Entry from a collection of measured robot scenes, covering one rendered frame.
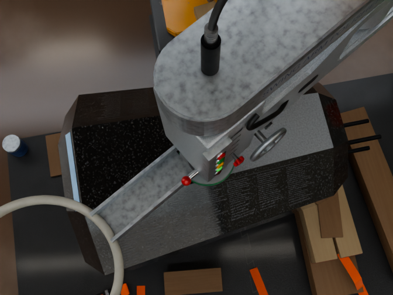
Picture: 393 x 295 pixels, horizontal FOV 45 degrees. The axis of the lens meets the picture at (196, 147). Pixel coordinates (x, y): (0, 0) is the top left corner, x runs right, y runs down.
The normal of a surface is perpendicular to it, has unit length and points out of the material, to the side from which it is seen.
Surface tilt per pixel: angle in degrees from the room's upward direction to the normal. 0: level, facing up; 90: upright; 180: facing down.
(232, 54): 0
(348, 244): 0
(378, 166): 0
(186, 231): 45
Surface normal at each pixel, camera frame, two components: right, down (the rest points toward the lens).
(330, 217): -0.01, -0.25
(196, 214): 0.17, 0.47
